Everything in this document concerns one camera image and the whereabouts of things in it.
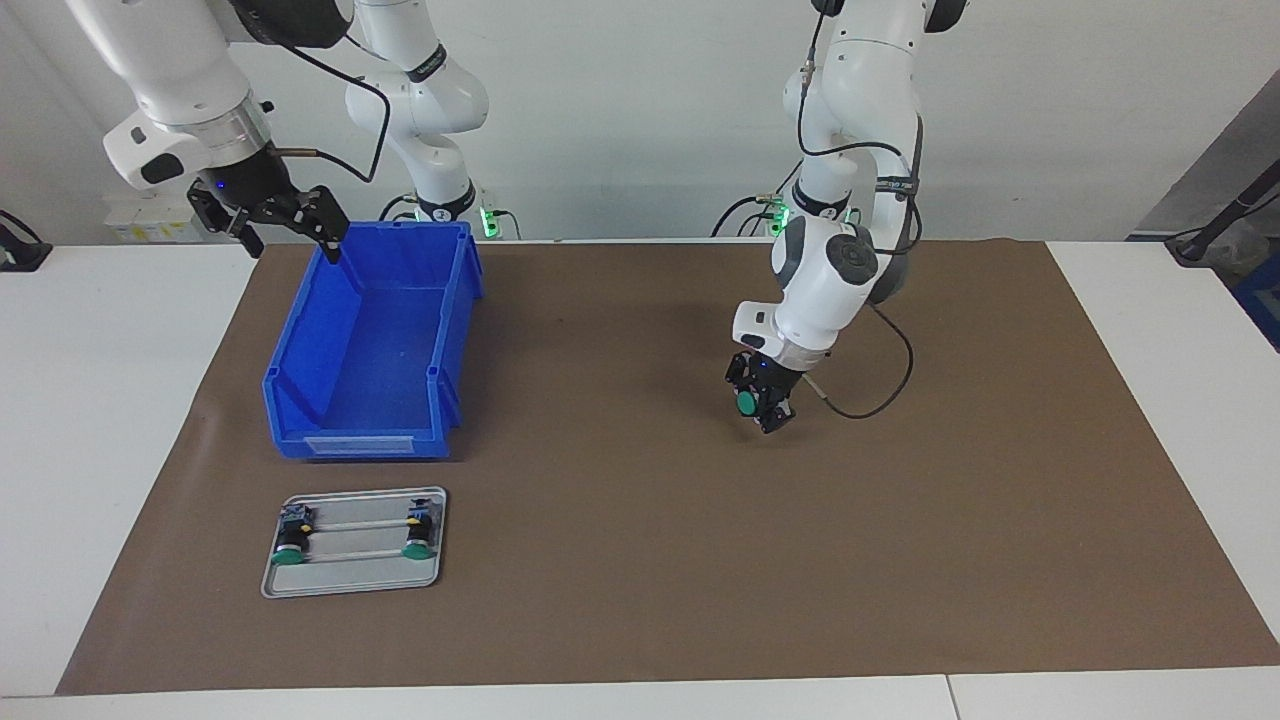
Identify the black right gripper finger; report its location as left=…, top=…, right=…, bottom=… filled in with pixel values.
left=188, top=195, right=266, bottom=259
left=262, top=185, right=351, bottom=265

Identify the white cardboard box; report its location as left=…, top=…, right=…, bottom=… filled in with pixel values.
left=105, top=193, right=216, bottom=244

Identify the blue plastic storage bin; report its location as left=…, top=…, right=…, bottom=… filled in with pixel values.
left=262, top=220, right=486, bottom=461

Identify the brown table mat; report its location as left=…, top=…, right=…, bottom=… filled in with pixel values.
left=55, top=238, right=1280, bottom=696

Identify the silver metal tray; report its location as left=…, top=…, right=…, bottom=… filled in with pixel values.
left=261, top=486, right=448, bottom=599

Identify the black stand pole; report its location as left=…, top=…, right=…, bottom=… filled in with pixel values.
left=1165, top=160, right=1280, bottom=266

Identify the blue crate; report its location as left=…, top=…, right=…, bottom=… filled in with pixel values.
left=1232, top=255, right=1280, bottom=351

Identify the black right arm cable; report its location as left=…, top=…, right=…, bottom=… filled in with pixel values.
left=225, top=0, right=393, bottom=186

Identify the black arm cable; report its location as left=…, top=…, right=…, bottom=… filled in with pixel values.
left=798, top=0, right=923, bottom=421
left=225, top=0, right=393, bottom=186

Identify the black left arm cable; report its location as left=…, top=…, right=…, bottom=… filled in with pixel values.
left=798, top=0, right=923, bottom=421

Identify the black clamp mount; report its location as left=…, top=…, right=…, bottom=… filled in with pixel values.
left=0, top=210, right=53, bottom=273

